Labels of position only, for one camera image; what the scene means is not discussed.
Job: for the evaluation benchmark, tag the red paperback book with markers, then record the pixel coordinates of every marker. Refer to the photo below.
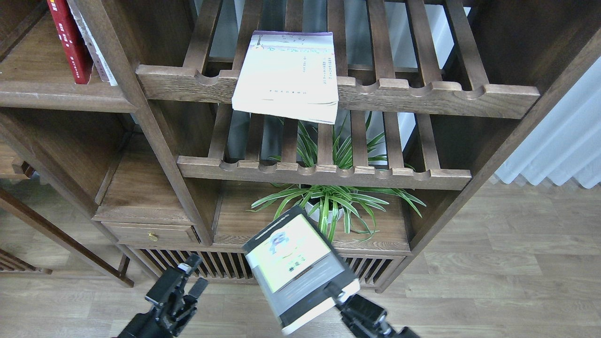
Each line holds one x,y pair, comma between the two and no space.
77,54

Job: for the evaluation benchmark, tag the white paperback book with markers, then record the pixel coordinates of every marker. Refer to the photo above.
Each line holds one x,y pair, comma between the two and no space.
291,75

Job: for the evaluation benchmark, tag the brass drawer knob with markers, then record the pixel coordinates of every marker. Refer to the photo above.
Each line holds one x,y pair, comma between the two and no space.
152,236

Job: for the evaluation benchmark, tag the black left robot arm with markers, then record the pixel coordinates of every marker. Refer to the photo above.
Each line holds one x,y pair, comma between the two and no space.
140,326

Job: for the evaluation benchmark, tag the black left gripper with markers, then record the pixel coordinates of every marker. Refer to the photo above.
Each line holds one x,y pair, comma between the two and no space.
172,309

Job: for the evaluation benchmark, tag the green and black book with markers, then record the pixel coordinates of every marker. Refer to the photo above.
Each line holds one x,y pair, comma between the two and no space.
293,264

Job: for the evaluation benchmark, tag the white curtain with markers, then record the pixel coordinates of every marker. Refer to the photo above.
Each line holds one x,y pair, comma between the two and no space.
567,142

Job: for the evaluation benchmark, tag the white upright book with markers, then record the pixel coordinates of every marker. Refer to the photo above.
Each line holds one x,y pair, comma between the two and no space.
98,59

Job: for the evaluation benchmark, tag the green spider plant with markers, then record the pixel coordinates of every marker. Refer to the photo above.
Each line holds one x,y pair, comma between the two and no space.
331,202

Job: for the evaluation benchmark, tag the dark wooden bookshelf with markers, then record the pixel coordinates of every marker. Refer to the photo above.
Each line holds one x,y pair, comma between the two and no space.
455,85

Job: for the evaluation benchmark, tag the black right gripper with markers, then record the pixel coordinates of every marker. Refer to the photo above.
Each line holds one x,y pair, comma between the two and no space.
364,318

